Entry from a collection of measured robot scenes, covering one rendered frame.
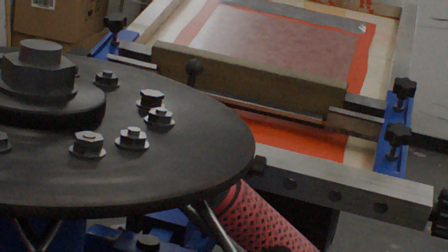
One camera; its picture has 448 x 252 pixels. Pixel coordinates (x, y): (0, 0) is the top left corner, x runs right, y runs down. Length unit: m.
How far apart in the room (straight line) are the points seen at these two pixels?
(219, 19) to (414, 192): 0.76
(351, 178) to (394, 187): 0.06
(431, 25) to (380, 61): 3.40
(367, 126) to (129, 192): 0.91
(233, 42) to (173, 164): 1.16
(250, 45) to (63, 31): 3.04
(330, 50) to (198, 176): 1.20
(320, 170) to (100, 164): 0.69
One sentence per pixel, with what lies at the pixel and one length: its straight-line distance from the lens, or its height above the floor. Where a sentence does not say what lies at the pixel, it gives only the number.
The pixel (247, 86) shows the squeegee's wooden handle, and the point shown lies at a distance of 1.28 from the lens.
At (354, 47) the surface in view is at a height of 1.18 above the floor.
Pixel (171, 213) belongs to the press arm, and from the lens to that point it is 0.95.
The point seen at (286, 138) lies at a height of 1.07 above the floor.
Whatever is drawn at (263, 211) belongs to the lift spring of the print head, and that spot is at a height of 1.21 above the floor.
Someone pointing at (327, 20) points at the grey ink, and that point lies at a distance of 1.73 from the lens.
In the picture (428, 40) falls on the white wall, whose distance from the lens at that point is 5.00.
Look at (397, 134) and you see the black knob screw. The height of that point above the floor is 1.15.
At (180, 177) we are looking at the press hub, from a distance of 0.40.
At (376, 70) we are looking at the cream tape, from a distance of 1.56.
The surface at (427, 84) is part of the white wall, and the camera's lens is 5.06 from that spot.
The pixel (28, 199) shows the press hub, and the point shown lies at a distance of 0.36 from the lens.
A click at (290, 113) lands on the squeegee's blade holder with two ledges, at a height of 1.11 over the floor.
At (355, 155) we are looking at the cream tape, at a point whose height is 1.07.
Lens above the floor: 1.46
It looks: 18 degrees down
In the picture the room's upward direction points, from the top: 11 degrees clockwise
